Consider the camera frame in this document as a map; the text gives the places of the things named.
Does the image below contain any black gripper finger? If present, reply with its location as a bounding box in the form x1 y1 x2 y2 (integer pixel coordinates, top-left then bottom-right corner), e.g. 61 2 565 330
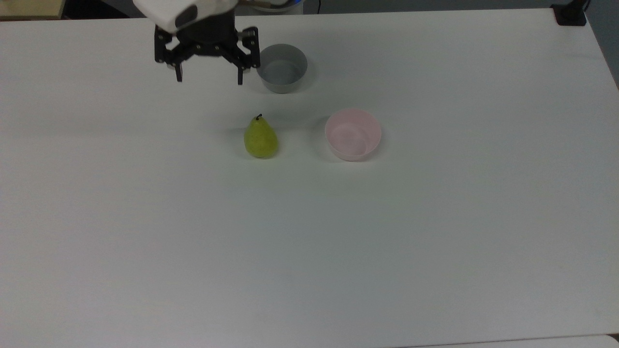
154 26 194 83
223 27 262 86

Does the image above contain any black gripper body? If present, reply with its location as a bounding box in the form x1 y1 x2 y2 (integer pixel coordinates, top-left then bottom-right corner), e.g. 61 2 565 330
176 12 238 49

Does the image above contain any green pear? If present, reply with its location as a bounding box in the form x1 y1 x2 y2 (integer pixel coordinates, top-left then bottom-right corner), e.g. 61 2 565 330
243 114 279 159

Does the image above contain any grey bowl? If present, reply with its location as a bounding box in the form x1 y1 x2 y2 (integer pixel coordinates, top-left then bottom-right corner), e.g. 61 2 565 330
256 43 308 94

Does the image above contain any pink bowl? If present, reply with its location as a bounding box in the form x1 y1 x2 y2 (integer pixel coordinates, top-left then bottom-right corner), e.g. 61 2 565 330
324 108 383 162

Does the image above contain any light wooden cabinet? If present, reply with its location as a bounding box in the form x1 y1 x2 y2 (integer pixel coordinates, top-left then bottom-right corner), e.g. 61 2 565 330
0 0 66 21

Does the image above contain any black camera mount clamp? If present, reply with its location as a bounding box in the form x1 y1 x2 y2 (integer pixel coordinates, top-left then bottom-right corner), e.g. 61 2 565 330
550 0 591 27

